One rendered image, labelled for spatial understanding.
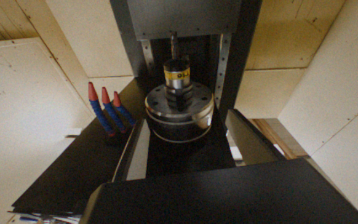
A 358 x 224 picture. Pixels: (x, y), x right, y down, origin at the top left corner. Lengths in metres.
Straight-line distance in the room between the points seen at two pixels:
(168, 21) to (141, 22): 0.12
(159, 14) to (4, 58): 0.90
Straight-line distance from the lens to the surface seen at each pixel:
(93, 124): 0.48
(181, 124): 0.21
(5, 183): 1.21
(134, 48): 0.77
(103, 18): 1.23
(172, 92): 0.23
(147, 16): 0.68
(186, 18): 0.65
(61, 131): 1.24
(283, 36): 1.27
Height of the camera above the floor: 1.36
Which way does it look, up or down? 38 degrees up
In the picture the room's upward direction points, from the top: 174 degrees clockwise
